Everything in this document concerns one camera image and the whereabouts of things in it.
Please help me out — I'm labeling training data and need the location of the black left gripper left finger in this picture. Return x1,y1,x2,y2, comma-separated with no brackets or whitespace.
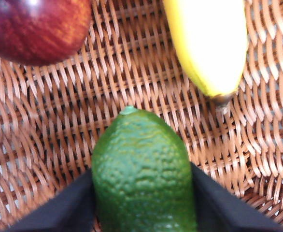
3,168,95,232

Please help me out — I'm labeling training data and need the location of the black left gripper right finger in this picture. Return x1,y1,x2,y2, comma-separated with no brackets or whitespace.
191,162,283,232

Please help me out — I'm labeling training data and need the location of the green avocado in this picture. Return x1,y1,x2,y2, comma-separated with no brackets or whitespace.
91,105,199,232

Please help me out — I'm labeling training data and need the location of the brown woven wicker basket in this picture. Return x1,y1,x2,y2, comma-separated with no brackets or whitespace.
0,0,283,232

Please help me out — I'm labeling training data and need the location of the yellow banana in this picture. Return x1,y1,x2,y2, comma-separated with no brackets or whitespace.
162,0,249,114

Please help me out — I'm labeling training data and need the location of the dark red apple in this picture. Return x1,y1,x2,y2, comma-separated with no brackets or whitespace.
0,0,93,66

